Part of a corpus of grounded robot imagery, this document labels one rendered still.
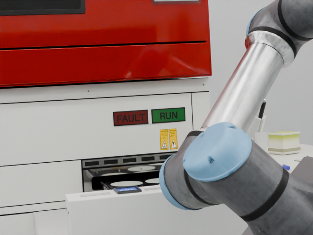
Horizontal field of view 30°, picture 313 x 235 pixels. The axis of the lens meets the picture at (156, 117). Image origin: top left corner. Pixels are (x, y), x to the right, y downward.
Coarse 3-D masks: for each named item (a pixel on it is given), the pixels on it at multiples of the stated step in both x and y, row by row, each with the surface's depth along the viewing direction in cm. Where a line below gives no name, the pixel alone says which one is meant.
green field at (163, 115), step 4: (156, 112) 196; (160, 112) 196; (164, 112) 196; (168, 112) 197; (172, 112) 197; (176, 112) 198; (180, 112) 198; (156, 116) 196; (160, 116) 196; (164, 116) 197; (168, 116) 197; (172, 116) 197; (176, 116) 198; (180, 116) 198; (156, 120) 196; (160, 120) 196; (164, 120) 197; (168, 120) 197; (172, 120) 197; (176, 120) 198
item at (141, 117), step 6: (114, 114) 192; (120, 114) 193; (126, 114) 193; (132, 114) 194; (138, 114) 194; (144, 114) 195; (120, 120) 193; (126, 120) 193; (132, 120) 194; (138, 120) 194; (144, 120) 195
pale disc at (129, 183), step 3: (114, 183) 185; (117, 183) 184; (120, 183) 184; (123, 183) 184; (126, 183) 183; (129, 183) 183; (132, 183) 183; (135, 183) 183; (138, 183) 182; (141, 183) 182; (120, 186) 179; (123, 186) 178
